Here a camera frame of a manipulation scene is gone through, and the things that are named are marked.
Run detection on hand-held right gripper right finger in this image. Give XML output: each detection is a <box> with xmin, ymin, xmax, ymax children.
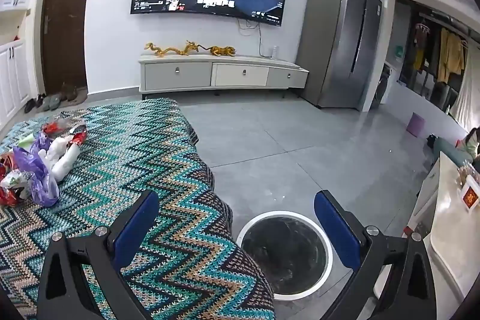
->
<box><xmin>313</xmin><ymin>190</ymin><xmax>439</xmax><ymax>320</ymax></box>

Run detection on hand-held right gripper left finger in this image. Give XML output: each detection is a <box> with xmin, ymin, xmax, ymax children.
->
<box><xmin>37</xmin><ymin>189</ymin><xmax>162</xmax><ymax>320</ymax></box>

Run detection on round white trash bin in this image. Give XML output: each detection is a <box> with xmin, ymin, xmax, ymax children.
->
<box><xmin>236</xmin><ymin>209</ymin><xmax>334</xmax><ymax>302</ymax></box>

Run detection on white plastic bag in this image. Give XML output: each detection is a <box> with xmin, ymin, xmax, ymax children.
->
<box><xmin>39</xmin><ymin>136</ymin><xmax>81</xmax><ymax>183</ymax></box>

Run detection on purple cloth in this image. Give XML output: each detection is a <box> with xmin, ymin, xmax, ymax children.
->
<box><xmin>13</xmin><ymin>132</ymin><xmax>61</xmax><ymax>207</ymax></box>

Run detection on white and green wrapper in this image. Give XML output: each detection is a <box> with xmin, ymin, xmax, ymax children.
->
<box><xmin>0</xmin><ymin>170</ymin><xmax>35</xmax><ymax>200</ymax></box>

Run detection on pink red cloth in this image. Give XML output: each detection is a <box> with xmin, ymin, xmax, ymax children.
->
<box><xmin>0</xmin><ymin>153</ymin><xmax>31</xmax><ymax>207</ymax></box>

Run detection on light green cloth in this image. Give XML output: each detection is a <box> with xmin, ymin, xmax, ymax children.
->
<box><xmin>15</xmin><ymin>133</ymin><xmax>40</xmax><ymax>153</ymax></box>

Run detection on zigzag knitted blanket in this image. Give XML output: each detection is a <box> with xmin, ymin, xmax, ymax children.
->
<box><xmin>0</xmin><ymin>98</ymin><xmax>276</xmax><ymax>320</ymax></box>

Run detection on white table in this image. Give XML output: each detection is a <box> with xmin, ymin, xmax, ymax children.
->
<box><xmin>407</xmin><ymin>151</ymin><xmax>480</xmax><ymax>306</ymax></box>

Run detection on white box with red label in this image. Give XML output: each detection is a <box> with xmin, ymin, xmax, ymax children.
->
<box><xmin>455</xmin><ymin>174</ymin><xmax>480</xmax><ymax>210</ymax></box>

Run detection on brown shoe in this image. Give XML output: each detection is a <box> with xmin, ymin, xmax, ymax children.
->
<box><xmin>60</xmin><ymin>83</ymin><xmax>78</xmax><ymax>102</ymax></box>

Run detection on white television cabinet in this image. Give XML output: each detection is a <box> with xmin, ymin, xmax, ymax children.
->
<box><xmin>138</xmin><ymin>52</ymin><xmax>310</xmax><ymax>100</ymax></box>

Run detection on golden dragon figurine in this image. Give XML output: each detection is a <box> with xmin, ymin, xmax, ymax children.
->
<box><xmin>179</xmin><ymin>40</ymin><xmax>206</xmax><ymax>56</ymax></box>
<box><xmin>145</xmin><ymin>42</ymin><xmax>184</xmax><ymax>57</ymax></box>

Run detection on grey refrigerator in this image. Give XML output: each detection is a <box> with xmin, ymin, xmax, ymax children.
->
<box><xmin>296</xmin><ymin>0</ymin><xmax>383</xmax><ymax>112</ymax></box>

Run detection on white hanging sheet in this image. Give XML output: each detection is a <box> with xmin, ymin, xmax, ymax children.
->
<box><xmin>448</xmin><ymin>46</ymin><xmax>480</xmax><ymax>133</ymax></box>

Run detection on white shoe cabinet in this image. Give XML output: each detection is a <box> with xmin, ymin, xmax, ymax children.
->
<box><xmin>0</xmin><ymin>0</ymin><xmax>32</xmax><ymax>133</ymax></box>

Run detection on golden tiger figurine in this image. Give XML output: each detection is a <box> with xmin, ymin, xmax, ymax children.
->
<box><xmin>204</xmin><ymin>46</ymin><xmax>237</xmax><ymax>57</ymax></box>

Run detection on dark red hanging garment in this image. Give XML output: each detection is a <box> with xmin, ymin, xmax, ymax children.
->
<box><xmin>412</xmin><ymin>22</ymin><xmax>428</xmax><ymax>70</ymax></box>

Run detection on yellow hanging garment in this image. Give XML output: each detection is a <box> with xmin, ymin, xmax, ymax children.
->
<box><xmin>437</xmin><ymin>29</ymin><xmax>466</xmax><ymax>82</ymax></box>

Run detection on dark brown door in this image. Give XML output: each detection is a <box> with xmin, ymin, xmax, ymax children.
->
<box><xmin>40</xmin><ymin>0</ymin><xmax>99</xmax><ymax>96</ymax></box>

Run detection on television cable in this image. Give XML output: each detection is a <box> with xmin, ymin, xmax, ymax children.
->
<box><xmin>238</xmin><ymin>19</ymin><xmax>263</xmax><ymax>58</ymax></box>

